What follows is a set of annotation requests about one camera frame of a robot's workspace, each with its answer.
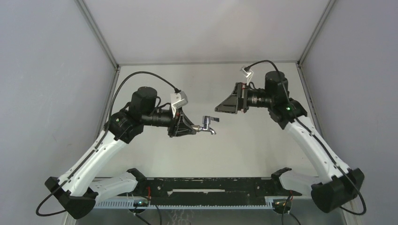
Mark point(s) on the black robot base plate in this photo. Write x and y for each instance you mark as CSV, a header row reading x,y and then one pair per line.
x,y
212,191

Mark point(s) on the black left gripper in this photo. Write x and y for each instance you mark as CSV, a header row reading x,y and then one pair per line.
x,y
180,124

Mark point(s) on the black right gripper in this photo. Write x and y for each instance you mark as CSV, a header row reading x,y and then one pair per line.
x,y
236,101

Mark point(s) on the threaded metal pipe fitting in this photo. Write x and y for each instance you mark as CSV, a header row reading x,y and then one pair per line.
x,y
197,128

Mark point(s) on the white slotted cable duct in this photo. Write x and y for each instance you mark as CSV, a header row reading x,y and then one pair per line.
x,y
145,204

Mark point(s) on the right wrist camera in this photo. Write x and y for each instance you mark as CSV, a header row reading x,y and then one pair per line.
x,y
248,73

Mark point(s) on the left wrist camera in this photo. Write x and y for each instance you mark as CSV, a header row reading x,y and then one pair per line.
x,y
177,100

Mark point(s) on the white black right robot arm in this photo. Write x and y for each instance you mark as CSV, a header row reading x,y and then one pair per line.
x,y
336,183

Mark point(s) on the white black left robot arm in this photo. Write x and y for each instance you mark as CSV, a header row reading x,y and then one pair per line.
x,y
77,190

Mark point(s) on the chrome water faucet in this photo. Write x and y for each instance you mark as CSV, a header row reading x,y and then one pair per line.
x,y
206,124

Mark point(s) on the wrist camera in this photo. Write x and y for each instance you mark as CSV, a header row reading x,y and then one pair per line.
x,y
177,100
248,73

